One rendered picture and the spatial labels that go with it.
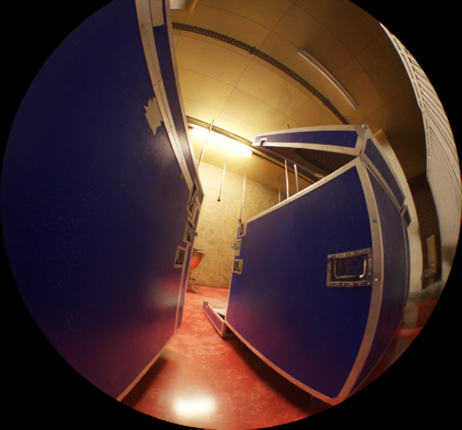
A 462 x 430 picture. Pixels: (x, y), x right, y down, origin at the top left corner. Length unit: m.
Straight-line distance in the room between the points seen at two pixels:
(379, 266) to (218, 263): 3.56
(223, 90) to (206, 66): 0.55
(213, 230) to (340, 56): 4.42
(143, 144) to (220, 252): 3.57
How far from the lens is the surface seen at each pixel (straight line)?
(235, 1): 2.65
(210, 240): 3.71
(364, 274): 0.47
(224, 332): 1.32
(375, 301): 0.46
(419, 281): 3.25
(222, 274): 3.83
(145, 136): 0.35
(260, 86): 2.80
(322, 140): 0.69
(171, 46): 0.46
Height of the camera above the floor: 0.64
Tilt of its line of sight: 24 degrees up
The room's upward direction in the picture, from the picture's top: 8 degrees clockwise
